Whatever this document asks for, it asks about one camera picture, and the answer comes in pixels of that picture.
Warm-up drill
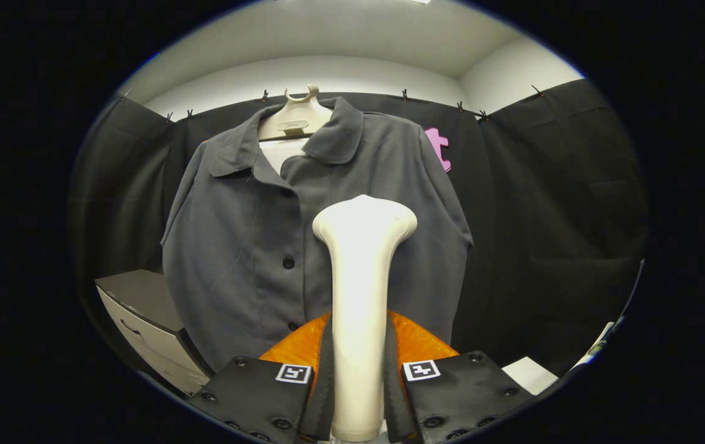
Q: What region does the white garment steamer head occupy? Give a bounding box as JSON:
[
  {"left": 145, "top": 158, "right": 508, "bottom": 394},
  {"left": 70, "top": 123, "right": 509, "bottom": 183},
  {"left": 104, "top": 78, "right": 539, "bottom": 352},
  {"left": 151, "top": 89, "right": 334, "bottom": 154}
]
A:
[{"left": 312, "top": 194, "right": 418, "bottom": 442}]

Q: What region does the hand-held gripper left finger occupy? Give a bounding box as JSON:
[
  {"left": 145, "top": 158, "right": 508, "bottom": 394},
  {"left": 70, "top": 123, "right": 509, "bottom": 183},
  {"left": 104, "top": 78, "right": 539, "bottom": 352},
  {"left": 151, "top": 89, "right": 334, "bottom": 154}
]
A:
[{"left": 185, "top": 311, "right": 335, "bottom": 444}]

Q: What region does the black backdrop cloth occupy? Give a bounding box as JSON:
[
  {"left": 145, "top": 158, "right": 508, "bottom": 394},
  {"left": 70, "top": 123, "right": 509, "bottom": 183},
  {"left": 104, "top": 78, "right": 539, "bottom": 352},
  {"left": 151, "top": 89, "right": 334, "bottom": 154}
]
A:
[{"left": 69, "top": 79, "right": 649, "bottom": 377}]

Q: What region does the cream garment hanger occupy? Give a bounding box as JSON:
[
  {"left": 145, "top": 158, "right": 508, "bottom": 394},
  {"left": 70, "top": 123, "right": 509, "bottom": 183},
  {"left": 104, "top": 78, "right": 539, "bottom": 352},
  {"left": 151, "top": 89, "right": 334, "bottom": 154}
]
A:
[{"left": 258, "top": 84, "right": 333, "bottom": 142}]

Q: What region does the row of black cloth clips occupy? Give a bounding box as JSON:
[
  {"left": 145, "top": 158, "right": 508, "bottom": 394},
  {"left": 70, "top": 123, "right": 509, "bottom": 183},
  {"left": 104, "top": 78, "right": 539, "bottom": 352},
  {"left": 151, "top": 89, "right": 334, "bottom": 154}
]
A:
[{"left": 120, "top": 85, "right": 545, "bottom": 123}]

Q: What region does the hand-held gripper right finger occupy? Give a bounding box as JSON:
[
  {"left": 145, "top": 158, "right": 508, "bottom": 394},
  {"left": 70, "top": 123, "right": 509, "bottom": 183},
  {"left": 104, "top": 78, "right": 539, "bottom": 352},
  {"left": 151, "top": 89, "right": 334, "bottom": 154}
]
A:
[{"left": 385, "top": 310, "right": 535, "bottom": 444}]

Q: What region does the grey button-up shirt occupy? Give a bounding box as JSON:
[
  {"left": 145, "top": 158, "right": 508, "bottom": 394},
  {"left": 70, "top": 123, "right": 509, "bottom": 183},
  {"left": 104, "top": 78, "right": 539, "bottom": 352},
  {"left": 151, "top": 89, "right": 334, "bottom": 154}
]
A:
[{"left": 160, "top": 96, "right": 474, "bottom": 374}]

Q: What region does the grey-topped white drawer cabinet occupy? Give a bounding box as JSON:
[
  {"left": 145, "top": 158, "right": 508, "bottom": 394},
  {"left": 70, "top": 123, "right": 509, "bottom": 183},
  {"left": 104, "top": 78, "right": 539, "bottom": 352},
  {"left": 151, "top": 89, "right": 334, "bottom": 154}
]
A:
[{"left": 95, "top": 269, "right": 214, "bottom": 395}]

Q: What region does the white side table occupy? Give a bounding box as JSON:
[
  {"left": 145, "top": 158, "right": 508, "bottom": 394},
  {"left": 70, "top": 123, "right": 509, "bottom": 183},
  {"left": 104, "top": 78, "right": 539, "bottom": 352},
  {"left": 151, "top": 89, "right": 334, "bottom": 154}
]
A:
[{"left": 571, "top": 316, "right": 627, "bottom": 372}]

